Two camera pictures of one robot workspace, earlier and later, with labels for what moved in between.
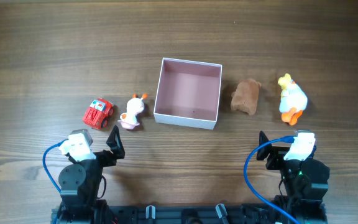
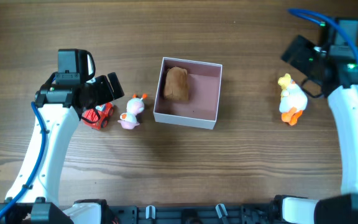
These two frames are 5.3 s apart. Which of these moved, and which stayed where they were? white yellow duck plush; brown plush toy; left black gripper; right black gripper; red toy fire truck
Moved: left black gripper; right black gripper; brown plush toy
Stayed: white yellow duck plush; red toy fire truck
